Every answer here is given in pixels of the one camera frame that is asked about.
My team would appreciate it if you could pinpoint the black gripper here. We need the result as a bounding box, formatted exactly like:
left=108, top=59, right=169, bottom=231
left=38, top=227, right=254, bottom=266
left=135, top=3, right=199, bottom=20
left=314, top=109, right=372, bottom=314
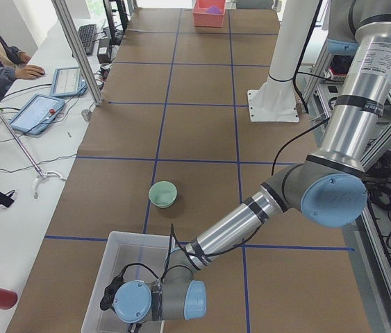
left=126, top=323, right=143, bottom=333

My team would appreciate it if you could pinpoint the light green bowl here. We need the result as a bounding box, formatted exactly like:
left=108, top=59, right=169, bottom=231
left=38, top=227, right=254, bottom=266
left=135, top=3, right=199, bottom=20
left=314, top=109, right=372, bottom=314
left=149, top=181, right=178, bottom=208

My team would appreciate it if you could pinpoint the purple cloth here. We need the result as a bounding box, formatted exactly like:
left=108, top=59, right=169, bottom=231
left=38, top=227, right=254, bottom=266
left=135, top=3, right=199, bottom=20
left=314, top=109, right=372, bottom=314
left=205, top=5, right=223, bottom=15

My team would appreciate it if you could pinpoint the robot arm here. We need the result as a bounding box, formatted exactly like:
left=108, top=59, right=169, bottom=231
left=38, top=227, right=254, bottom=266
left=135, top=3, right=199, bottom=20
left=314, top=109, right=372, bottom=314
left=109, top=1, right=391, bottom=332

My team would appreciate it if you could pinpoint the clear plastic box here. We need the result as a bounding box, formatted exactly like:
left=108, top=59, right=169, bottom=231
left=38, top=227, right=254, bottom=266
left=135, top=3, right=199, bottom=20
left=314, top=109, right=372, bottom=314
left=81, top=231, right=174, bottom=332

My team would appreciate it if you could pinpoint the reach grabber stick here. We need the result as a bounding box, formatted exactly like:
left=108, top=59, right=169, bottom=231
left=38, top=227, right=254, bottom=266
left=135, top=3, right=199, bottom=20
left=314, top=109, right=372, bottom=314
left=0, top=111, right=67, bottom=199

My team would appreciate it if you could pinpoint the near teach pendant tablet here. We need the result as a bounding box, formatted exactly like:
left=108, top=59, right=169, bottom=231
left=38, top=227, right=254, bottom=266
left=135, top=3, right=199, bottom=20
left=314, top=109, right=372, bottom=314
left=10, top=94, right=65, bottom=135

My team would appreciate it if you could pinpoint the teach pendant tablet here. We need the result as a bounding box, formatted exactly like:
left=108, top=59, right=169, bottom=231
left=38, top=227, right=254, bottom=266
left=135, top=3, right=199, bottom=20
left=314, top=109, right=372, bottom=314
left=10, top=94, right=65, bottom=135
left=50, top=67, right=87, bottom=98

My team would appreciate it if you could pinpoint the far teach pendant tablet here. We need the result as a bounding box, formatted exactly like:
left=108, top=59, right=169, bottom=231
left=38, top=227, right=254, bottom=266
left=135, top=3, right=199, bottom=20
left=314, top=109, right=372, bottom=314
left=50, top=67, right=87, bottom=98

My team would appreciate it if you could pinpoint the black keyboard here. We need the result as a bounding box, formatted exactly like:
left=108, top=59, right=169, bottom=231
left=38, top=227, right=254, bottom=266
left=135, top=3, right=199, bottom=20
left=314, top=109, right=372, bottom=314
left=78, top=24, right=97, bottom=56

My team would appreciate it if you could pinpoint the pink plastic tray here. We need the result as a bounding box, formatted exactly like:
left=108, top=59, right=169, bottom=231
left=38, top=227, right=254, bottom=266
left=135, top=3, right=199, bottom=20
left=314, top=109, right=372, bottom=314
left=192, top=0, right=226, bottom=28

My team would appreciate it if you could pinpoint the black camera cable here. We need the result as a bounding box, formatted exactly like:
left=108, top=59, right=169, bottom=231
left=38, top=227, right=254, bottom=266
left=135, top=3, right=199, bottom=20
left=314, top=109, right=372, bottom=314
left=120, top=223, right=189, bottom=282

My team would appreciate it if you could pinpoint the white camera stand base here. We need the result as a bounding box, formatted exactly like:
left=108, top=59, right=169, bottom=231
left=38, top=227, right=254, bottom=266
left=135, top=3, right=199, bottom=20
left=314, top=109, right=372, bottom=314
left=248, top=1, right=306, bottom=123

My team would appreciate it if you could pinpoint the aluminium frame post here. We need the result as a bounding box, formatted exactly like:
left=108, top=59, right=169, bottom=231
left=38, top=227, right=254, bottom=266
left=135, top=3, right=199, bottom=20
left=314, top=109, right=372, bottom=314
left=51, top=0, right=103, bottom=106

